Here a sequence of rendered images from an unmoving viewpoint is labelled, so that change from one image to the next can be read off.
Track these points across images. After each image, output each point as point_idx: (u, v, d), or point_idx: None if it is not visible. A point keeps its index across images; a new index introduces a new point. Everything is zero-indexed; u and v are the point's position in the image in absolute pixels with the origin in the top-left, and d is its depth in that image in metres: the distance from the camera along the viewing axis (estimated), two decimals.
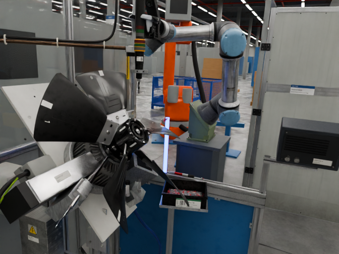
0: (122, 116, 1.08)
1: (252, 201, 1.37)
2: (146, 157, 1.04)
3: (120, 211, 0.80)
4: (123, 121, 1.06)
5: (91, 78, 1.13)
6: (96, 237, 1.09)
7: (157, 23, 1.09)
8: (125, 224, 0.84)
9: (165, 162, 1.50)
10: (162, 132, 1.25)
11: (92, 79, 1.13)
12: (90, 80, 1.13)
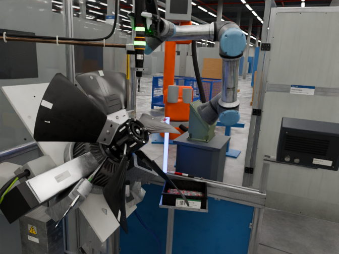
0: (122, 116, 1.08)
1: (252, 201, 1.37)
2: (146, 157, 1.04)
3: (120, 211, 0.80)
4: (123, 121, 1.06)
5: (91, 78, 1.13)
6: (96, 237, 1.09)
7: (157, 21, 1.09)
8: (125, 224, 0.84)
9: (165, 162, 1.50)
10: (162, 129, 1.25)
11: (92, 79, 1.13)
12: (90, 80, 1.13)
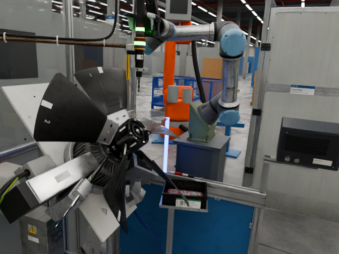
0: None
1: (252, 201, 1.37)
2: (123, 151, 0.94)
3: (51, 107, 0.81)
4: None
5: (152, 122, 1.34)
6: (96, 237, 1.09)
7: (157, 22, 1.09)
8: (42, 127, 0.79)
9: (165, 162, 1.50)
10: (171, 183, 1.06)
11: (152, 123, 1.34)
12: None
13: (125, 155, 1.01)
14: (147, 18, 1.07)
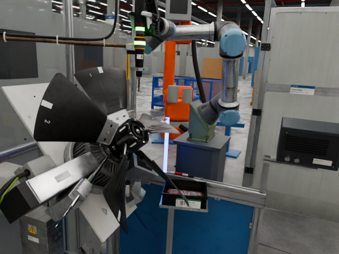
0: None
1: (252, 201, 1.37)
2: (123, 151, 0.94)
3: (51, 107, 0.81)
4: None
5: (152, 118, 1.34)
6: (96, 237, 1.09)
7: (157, 20, 1.09)
8: (42, 127, 0.79)
9: (165, 162, 1.50)
10: (171, 183, 1.06)
11: (152, 119, 1.33)
12: (150, 118, 1.33)
13: (125, 155, 1.01)
14: None
